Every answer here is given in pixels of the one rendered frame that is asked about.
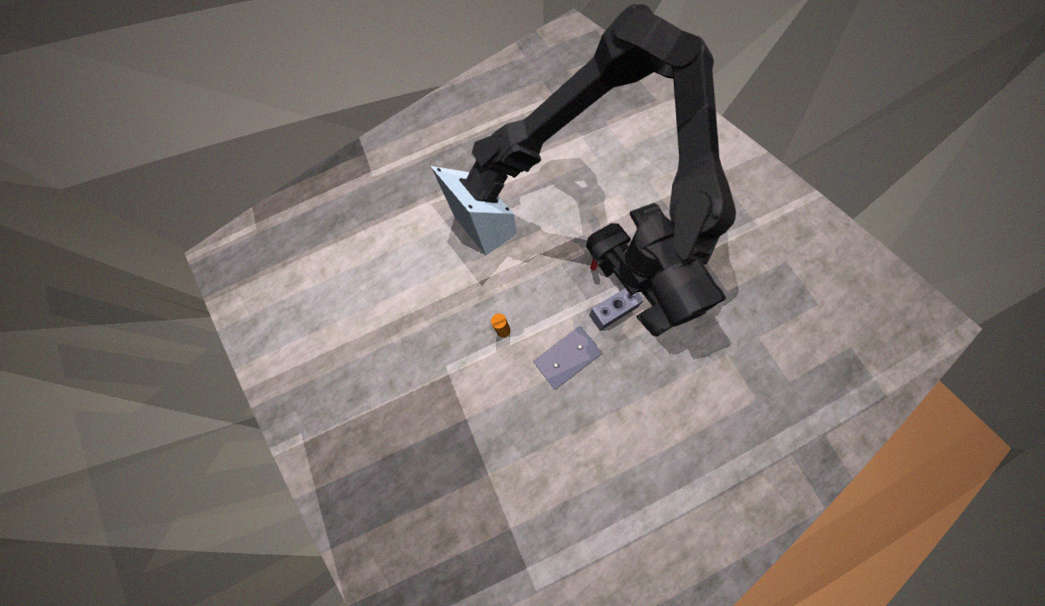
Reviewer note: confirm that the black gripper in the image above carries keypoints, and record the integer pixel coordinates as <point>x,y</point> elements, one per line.
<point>608,248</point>

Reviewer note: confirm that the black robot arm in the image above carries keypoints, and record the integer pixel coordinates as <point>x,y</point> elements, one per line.
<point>701,206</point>

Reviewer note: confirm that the brown cylinder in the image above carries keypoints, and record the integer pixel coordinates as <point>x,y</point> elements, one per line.
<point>500,325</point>

